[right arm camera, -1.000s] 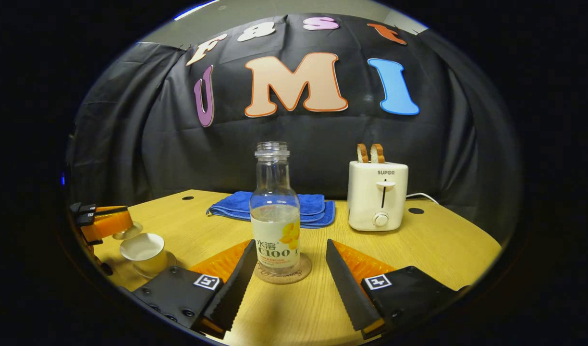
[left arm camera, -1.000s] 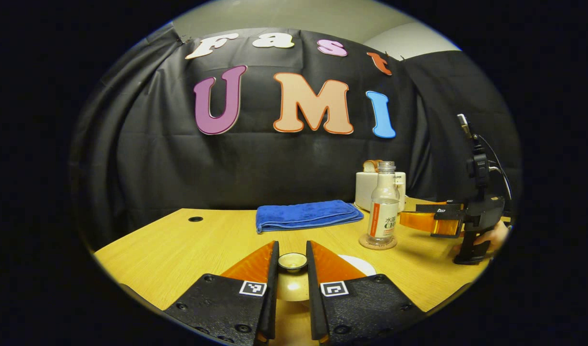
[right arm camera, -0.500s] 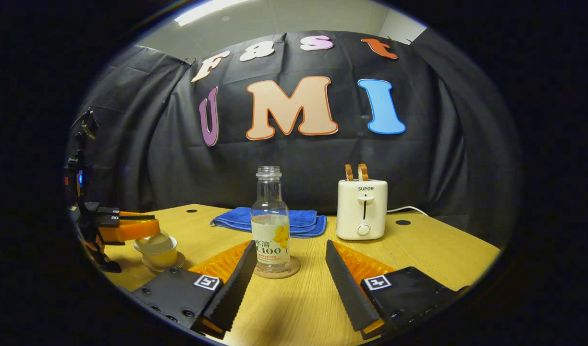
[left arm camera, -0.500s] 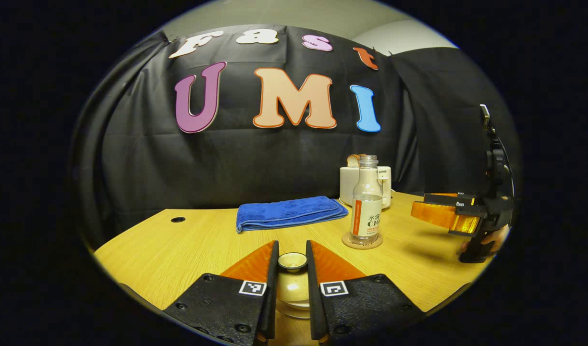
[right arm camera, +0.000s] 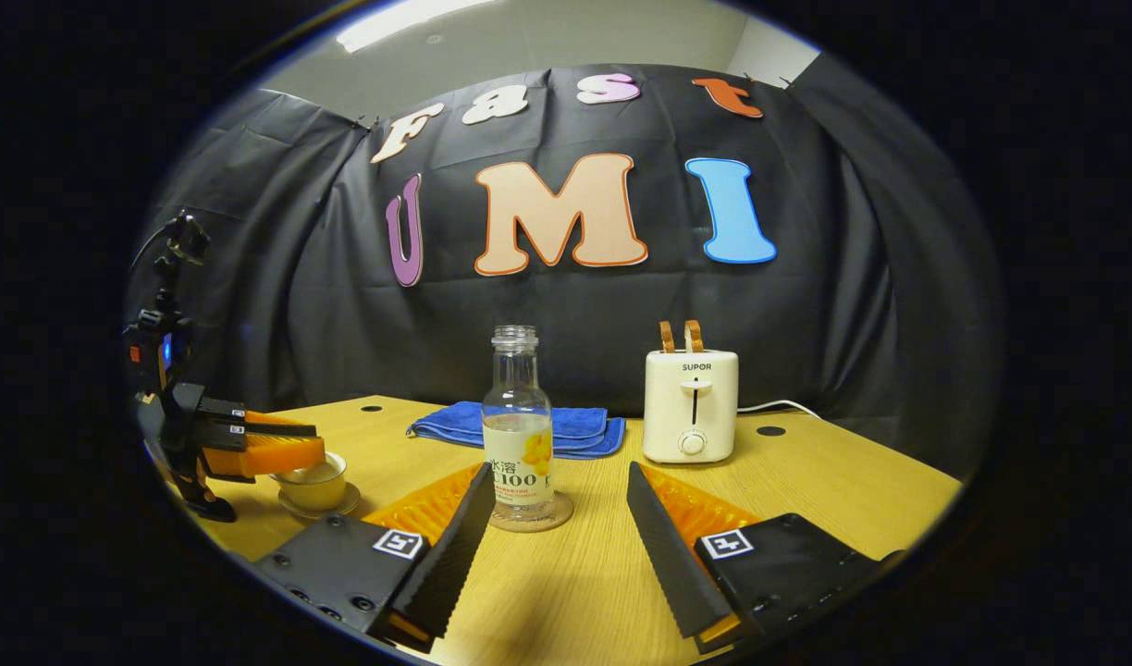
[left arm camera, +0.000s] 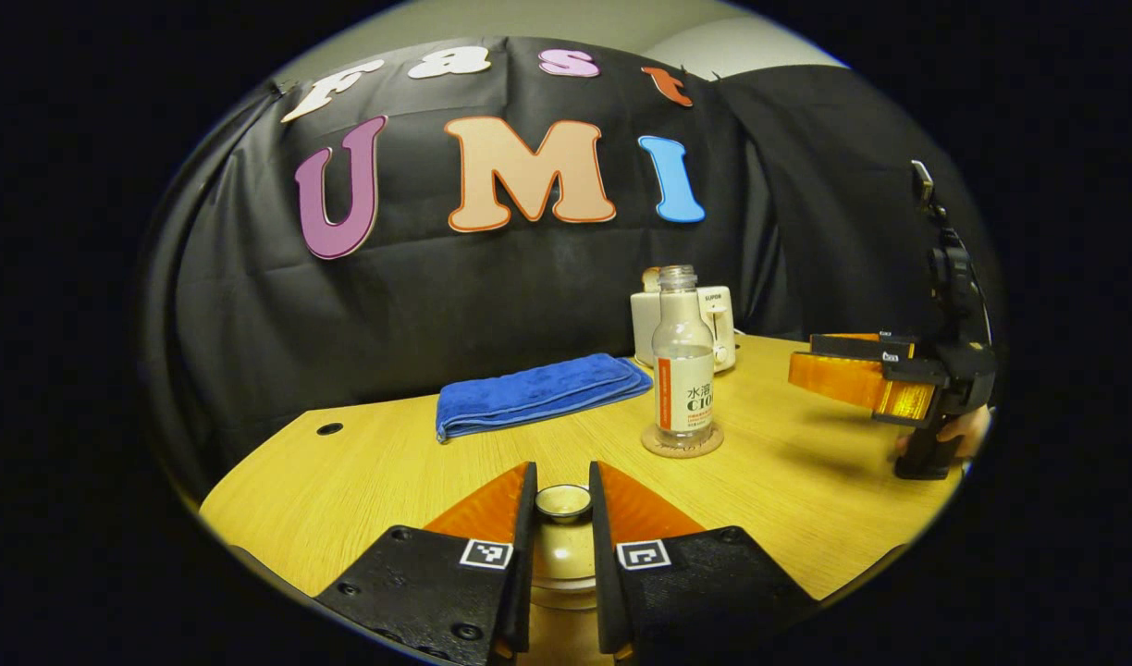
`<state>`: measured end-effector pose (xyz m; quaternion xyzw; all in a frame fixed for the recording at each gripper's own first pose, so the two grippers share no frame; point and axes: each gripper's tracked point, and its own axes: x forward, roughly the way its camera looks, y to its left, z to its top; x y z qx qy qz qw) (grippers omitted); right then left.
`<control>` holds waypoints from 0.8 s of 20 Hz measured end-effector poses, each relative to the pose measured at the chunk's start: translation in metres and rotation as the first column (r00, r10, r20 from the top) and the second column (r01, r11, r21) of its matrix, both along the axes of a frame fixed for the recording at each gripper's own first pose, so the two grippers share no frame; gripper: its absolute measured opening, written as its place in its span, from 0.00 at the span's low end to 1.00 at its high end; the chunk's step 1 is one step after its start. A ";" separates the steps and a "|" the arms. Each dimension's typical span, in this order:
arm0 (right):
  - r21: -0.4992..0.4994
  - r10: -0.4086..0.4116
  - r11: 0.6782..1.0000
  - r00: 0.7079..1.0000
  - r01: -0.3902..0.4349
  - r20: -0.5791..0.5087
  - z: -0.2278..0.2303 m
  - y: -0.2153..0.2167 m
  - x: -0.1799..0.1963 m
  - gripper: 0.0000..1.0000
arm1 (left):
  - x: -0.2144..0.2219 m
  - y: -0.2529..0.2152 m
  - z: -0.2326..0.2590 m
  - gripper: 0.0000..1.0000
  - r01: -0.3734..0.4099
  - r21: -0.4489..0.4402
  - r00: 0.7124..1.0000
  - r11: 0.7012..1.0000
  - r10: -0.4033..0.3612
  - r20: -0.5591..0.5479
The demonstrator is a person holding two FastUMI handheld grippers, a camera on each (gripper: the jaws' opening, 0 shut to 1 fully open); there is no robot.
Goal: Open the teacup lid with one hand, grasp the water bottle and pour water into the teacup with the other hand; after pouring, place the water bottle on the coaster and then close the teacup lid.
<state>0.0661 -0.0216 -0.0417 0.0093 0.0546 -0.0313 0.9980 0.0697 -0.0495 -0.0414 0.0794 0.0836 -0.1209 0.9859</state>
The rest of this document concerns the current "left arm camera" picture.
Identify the clear plastic water bottle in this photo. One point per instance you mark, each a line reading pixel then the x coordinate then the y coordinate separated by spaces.
pixel 683 388

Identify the folded blue towel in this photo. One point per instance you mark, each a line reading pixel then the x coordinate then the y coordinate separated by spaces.
pixel 538 393

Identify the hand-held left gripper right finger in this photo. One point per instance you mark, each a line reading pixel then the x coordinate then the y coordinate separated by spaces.
pixel 603 555

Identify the round brown coaster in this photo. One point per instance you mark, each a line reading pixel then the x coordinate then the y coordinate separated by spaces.
pixel 658 446

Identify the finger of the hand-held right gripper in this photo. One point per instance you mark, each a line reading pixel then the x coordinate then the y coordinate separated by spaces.
pixel 862 347
pixel 834 379

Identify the black backdrop cloth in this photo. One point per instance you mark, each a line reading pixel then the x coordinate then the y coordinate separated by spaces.
pixel 529 287

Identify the cream teacup lid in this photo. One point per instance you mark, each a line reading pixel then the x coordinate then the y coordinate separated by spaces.
pixel 563 550

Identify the cream toaster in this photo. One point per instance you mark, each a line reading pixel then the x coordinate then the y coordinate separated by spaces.
pixel 642 328

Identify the toast slice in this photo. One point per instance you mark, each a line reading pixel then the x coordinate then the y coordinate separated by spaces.
pixel 651 280

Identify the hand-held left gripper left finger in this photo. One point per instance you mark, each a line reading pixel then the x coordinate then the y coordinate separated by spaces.
pixel 526 555

